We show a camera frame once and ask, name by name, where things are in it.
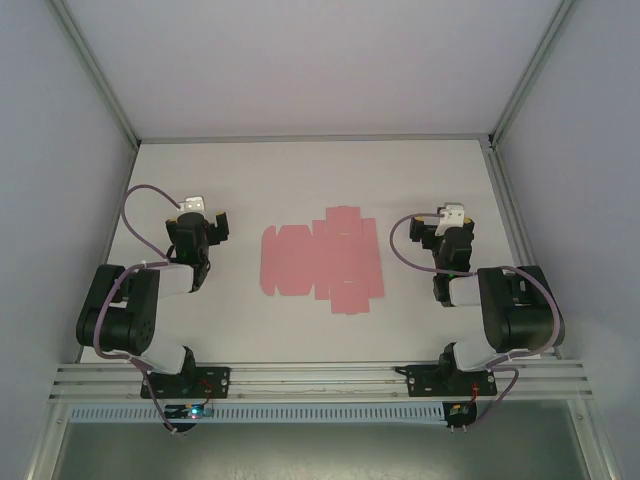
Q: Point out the pink paper box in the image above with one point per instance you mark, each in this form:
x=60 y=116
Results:
x=320 y=260

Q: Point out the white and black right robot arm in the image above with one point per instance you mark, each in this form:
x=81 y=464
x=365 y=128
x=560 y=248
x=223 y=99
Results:
x=520 y=320

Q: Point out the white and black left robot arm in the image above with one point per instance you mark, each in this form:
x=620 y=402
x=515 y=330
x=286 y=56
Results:
x=117 y=315

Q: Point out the right green circuit board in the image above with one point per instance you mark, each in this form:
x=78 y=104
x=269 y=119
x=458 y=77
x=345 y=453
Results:
x=457 y=412

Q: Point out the left circuit board with lights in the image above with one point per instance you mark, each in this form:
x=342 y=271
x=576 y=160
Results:
x=192 y=412

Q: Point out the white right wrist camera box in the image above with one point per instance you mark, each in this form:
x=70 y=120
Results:
x=451 y=216

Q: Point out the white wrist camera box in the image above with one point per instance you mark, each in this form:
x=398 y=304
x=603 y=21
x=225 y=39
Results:
x=194 y=204
x=451 y=216

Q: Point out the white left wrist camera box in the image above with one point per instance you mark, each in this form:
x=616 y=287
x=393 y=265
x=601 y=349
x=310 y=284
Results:
x=194 y=204

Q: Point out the aluminium side rail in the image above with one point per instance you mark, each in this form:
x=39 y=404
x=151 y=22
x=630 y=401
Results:
x=515 y=235

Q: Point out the aluminium frame crossbar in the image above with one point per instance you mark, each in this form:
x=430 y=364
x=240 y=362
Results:
x=315 y=138

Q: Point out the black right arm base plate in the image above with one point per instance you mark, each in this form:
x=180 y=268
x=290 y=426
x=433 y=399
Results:
x=420 y=380

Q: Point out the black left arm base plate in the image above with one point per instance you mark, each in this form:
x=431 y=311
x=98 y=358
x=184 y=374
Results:
x=215 y=382

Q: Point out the aluminium frame post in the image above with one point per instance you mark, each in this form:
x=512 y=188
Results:
x=95 y=70
x=532 y=70

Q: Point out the aluminium mounting rail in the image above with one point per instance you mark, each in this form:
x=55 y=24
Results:
x=320 y=382

